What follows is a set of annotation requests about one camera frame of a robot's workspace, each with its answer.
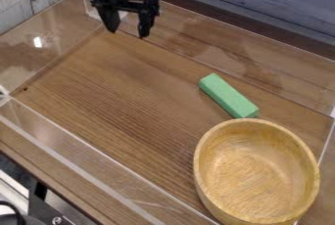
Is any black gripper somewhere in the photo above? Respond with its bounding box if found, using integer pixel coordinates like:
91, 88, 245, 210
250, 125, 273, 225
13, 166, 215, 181
90, 0, 159, 38

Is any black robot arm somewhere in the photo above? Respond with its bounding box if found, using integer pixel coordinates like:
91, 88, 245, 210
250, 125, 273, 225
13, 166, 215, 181
90, 0, 159, 38

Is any green rectangular block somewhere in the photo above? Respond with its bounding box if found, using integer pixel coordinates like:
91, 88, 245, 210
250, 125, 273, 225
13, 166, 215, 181
198, 73, 258, 118

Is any brown wooden bowl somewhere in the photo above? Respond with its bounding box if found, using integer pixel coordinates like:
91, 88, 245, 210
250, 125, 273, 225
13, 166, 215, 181
194, 118, 320, 225

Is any clear acrylic corner bracket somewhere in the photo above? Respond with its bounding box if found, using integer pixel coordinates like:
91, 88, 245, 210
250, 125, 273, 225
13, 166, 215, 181
81, 0, 131, 22

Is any clear acrylic tray wall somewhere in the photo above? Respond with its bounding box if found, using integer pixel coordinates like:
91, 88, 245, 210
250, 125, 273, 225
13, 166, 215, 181
0, 90, 218, 225

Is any black metal table bracket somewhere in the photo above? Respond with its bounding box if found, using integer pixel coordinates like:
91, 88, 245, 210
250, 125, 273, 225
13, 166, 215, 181
28, 182, 75, 225

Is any black cable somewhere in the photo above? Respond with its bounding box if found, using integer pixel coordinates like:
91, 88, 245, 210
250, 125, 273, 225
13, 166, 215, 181
0, 199, 27, 225

